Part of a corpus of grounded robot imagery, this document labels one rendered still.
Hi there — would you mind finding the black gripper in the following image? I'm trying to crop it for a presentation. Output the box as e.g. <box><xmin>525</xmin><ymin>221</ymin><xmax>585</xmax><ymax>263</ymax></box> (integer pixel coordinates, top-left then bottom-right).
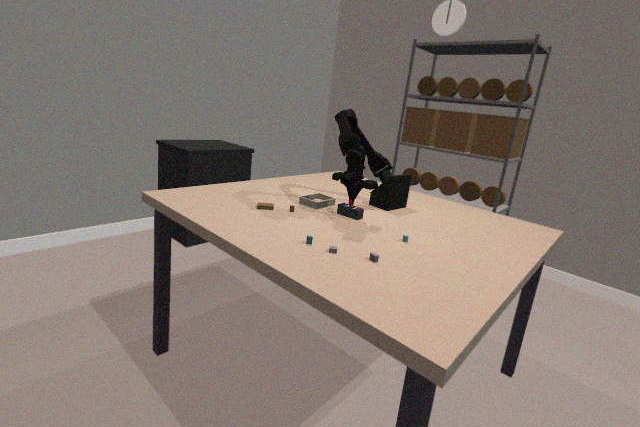
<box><xmin>332</xmin><ymin>165</ymin><xmax>378</xmax><ymax>201</ymax></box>

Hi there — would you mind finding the beige shallow tray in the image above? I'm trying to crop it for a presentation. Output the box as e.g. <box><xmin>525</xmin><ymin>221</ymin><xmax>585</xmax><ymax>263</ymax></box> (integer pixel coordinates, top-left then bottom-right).
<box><xmin>299</xmin><ymin>193</ymin><xmax>336</xmax><ymax>209</ymax></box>

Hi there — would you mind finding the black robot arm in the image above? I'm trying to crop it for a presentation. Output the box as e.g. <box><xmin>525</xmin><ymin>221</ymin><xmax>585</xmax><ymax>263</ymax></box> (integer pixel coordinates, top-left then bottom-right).
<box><xmin>335</xmin><ymin>109</ymin><xmax>392</xmax><ymax>186</ymax></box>

